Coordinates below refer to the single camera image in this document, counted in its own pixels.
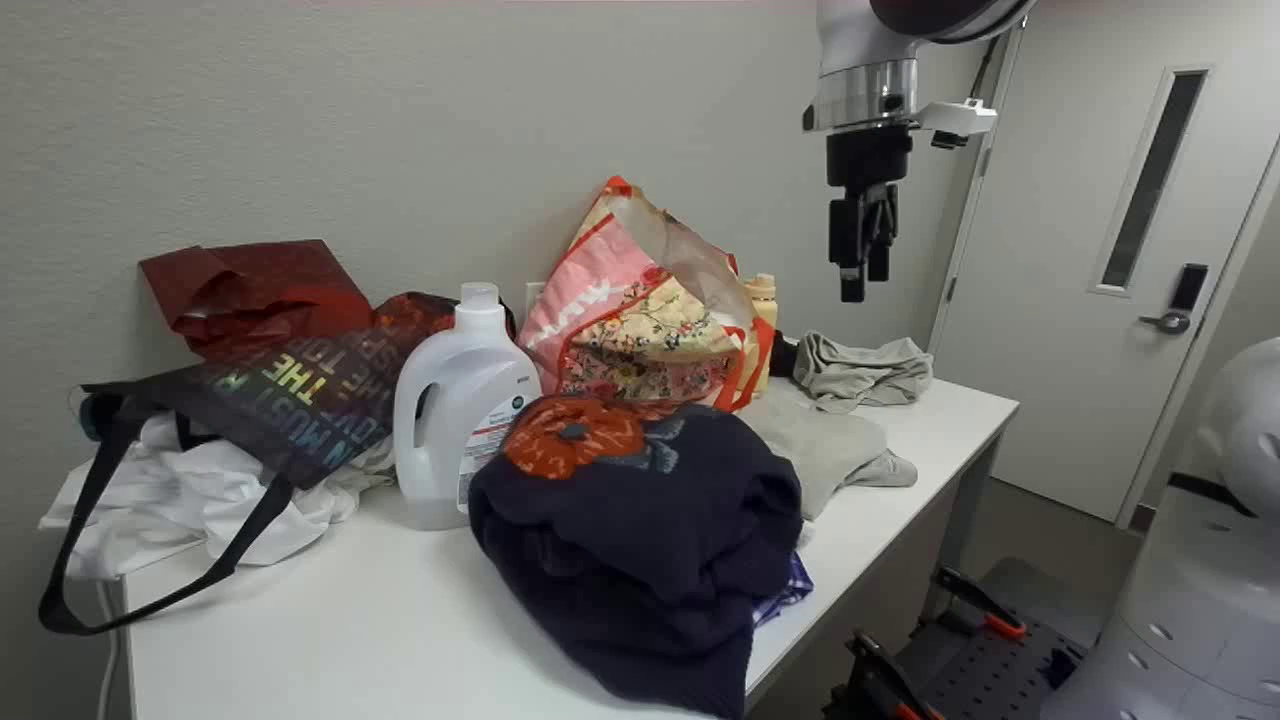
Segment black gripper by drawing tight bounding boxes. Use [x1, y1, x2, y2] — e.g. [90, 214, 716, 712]
[825, 125, 921, 310]

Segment beige knit shirt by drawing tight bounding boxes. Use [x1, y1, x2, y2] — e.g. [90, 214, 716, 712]
[734, 375, 924, 526]

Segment grey crumpled cloth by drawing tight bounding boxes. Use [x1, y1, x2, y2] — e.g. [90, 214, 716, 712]
[789, 332, 937, 411]

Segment white door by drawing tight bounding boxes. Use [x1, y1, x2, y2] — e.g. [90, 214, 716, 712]
[928, 0, 1280, 531]

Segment floral pink orange shopping bag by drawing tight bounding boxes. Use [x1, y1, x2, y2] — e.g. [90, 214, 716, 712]
[515, 171, 785, 416]

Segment narrow dark door window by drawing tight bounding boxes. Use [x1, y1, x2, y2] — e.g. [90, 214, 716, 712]
[1090, 68, 1211, 297]

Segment blue patterned cloth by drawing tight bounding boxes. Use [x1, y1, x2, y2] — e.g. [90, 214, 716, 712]
[750, 552, 817, 634]

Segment orange patterned cloth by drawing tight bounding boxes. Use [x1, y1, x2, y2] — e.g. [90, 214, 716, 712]
[497, 392, 652, 483]

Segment navy blue garment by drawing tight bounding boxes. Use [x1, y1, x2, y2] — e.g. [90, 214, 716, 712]
[464, 399, 806, 720]

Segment dark tool cart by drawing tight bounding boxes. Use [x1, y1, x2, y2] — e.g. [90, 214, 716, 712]
[817, 557, 1090, 720]

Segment white detergent jug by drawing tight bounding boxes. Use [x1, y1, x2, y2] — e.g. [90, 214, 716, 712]
[387, 282, 547, 531]

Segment black tote bag colourful letters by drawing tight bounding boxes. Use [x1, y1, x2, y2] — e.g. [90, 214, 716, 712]
[36, 324, 432, 641]

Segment maroon shopping bag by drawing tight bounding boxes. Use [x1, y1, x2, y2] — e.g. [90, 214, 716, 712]
[135, 237, 464, 369]

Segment white crumpled cloth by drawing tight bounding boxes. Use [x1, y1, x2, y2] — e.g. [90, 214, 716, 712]
[36, 411, 397, 586]

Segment metal door handle lock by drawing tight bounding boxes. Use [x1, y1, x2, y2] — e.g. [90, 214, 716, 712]
[1136, 262, 1211, 342]

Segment orange handled tool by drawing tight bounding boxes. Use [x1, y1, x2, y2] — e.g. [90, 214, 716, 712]
[931, 565, 1033, 650]

